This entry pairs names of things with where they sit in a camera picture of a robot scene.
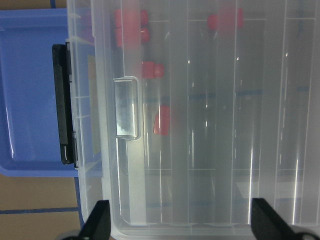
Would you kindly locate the clear plastic box lid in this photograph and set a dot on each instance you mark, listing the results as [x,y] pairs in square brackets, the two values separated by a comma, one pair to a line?
[215,117]

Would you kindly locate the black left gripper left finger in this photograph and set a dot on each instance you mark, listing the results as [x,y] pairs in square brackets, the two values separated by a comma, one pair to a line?
[98,224]

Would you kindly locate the red block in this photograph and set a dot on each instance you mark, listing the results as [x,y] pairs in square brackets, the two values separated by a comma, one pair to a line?
[129,16]
[152,70]
[162,120]
[226,20]
[131,37]

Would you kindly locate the clear plastic storage box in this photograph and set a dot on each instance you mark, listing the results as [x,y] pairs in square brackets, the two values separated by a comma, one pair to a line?
[85,100]

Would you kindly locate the blue plastic tray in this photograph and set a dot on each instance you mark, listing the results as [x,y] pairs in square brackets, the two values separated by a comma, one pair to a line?
[29,137]

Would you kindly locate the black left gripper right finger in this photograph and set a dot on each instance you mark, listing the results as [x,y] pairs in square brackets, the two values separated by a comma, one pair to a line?
[266,224]

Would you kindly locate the black box latch handle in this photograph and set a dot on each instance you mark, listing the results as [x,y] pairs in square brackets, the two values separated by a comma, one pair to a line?
[62,71]

